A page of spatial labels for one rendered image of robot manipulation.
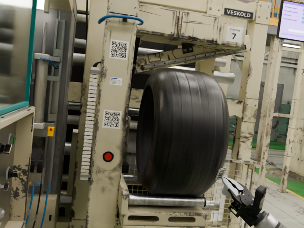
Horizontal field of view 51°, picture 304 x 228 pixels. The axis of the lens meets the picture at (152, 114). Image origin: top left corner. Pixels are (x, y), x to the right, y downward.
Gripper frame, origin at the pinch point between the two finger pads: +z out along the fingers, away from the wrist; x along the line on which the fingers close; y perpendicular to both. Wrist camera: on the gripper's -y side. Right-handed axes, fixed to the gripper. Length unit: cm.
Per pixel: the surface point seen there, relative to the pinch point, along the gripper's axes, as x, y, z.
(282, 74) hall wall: 1037, 382, 128
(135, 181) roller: -5.5, 39.5, 29.4
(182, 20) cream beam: 38, -21, 70
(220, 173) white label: -0.8, -1.1, 2.7
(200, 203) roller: -3.8, 17.1, -0.2
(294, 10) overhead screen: 408, 36, 104
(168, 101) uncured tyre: -9.4, -15.5, 34.5
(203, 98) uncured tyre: 2.0, -19.7, 27.1
